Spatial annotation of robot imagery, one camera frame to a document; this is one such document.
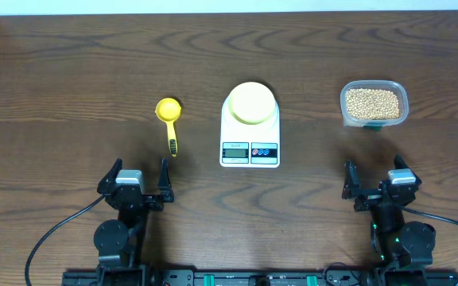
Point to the clear plastic container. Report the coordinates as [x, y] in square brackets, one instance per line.
[397, 88]

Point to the black mounting rail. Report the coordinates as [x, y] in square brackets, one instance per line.
[184, 277]

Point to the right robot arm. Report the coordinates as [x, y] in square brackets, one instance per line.
[405, 248]

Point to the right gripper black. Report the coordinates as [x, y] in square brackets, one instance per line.
[352, 190]

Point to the white digital kitchen scale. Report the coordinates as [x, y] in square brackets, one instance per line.
[249, 146]

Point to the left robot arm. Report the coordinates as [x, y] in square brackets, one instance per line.
[119, 241]

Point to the yellow measuring scoop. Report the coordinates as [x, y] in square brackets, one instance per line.
[168, 110]

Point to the soybeans pile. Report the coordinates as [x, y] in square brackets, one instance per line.
[372, 104]

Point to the yellow bowl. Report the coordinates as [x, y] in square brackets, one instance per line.
[251, 103]

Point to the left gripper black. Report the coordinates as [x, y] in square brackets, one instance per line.
[164, 196]

